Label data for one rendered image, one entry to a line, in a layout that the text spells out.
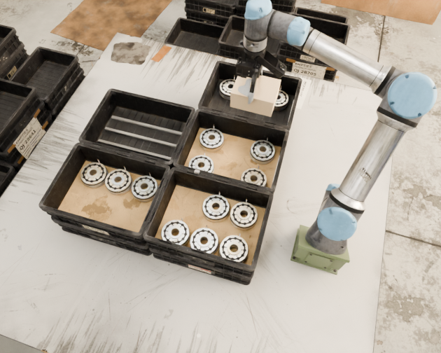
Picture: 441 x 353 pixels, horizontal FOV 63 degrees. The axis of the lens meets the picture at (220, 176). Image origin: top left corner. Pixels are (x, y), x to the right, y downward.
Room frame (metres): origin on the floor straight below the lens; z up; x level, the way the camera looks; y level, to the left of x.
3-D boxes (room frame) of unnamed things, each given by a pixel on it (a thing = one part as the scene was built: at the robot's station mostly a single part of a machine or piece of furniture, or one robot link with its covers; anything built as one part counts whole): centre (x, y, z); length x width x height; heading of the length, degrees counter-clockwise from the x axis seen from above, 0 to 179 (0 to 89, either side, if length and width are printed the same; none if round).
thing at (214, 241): (0.45, 0.06, 0.86); 0.10 x 0.10 x 0.01
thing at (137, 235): (0.63, 0.42, 0.92); 0.40 x 0.30 x 0.02; 74
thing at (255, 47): (0.96, -0.11, 1.32); 0.08 x 0.08 x 0.05
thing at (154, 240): (0.52, 0.04, 0.92); 0.40 x 0.30 x 0.02; 74
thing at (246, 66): (0.96, -0.10, 1.24); 0.09 x 0.08 x 0.12; 73
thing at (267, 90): (0.95, -0.13, 1.08); 0.16 x 0.12 x 0.07; 73
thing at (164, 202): (0.52, 0.04, 0.87); 0.40 x 0.30 x 0.11; 74
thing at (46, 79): (1.67, 1.12, 0.31); 0.40 x 0.30 x 0.34; 163
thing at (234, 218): (0.56, -0.09, 0.86); 0.10 x 0.10 x 0.01
